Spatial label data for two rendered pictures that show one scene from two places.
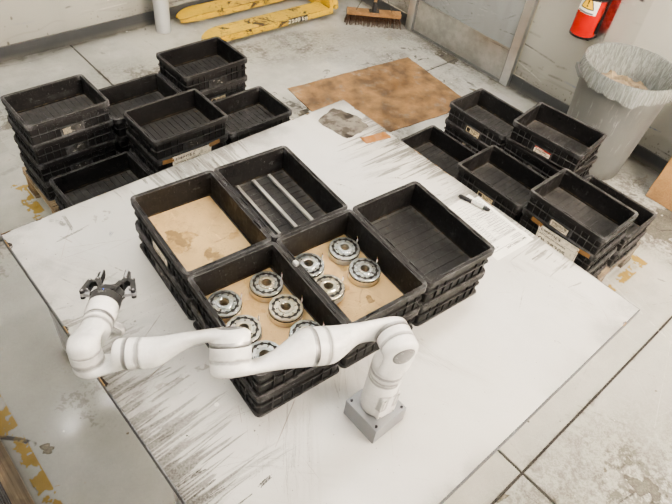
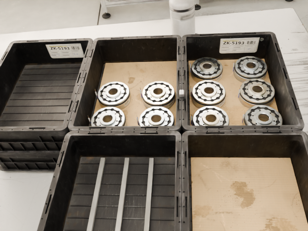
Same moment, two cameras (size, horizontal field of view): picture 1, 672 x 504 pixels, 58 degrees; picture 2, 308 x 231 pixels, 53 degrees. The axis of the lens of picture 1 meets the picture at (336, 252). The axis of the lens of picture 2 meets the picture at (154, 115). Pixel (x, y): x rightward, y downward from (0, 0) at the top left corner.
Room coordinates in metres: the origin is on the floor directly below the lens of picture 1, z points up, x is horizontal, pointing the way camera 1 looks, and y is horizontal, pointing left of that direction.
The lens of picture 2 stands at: (1.65, 0.52, 1.55)
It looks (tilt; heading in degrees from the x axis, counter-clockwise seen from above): 50 degrees down; 231
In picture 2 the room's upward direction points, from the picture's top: 7 degrees counter-clockwise
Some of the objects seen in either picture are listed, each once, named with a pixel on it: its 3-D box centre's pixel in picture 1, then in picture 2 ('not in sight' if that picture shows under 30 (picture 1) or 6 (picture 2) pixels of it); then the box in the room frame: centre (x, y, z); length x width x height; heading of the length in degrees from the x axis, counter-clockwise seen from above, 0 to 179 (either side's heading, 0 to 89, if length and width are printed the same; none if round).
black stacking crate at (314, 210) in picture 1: (279, 201); (116, 216); (1.56, 0.22, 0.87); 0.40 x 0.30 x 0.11; 43
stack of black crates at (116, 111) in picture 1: (140, 122); not in sight; (2.64, 1.14, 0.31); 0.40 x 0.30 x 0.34; 138
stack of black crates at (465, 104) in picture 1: (484, 136); not in sight; (3.01, -0.75, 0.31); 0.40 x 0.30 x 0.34; 48
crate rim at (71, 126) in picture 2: (350, 264); (131, 79); (1.27, -0.05, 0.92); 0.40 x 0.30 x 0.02; 43
